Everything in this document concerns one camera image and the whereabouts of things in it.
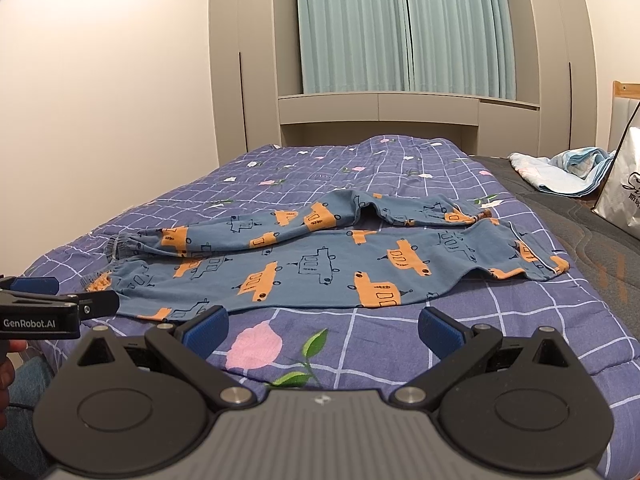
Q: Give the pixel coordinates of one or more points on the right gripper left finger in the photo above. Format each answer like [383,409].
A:
[183,349]

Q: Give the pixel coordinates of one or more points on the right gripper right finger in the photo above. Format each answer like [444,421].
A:
[463,353]

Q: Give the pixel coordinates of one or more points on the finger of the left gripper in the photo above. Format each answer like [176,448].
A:
[41,286]
[101,304]

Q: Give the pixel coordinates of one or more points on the blue pants orange vehicle print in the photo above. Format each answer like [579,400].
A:
[348,249]

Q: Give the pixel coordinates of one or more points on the person's left hand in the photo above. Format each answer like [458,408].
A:
[7,375]

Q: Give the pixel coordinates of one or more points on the purple checked floral quilt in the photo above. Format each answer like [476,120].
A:
[378,349]

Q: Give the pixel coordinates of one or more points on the light blue white blanket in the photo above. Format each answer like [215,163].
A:
[572,173]

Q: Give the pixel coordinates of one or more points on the silver white shopping bag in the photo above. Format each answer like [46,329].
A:
[618,202]

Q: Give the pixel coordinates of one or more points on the wooden padded headboard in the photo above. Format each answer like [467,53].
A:
[625,98]

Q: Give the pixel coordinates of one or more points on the teal window curtain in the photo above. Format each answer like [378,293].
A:
[443,46]

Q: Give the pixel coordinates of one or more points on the beige built-in wardrobe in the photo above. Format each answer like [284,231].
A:
[258,94]

